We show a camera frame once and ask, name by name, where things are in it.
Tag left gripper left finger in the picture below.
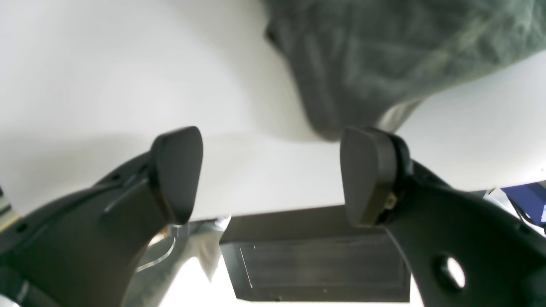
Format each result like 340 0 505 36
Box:
1 126 203 307

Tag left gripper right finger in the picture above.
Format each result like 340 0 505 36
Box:
340 127 546 307

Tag dark grey t-shirt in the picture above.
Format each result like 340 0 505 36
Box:
263 0 546 141

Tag dark box under table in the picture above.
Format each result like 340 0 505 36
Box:
220 206 411 303

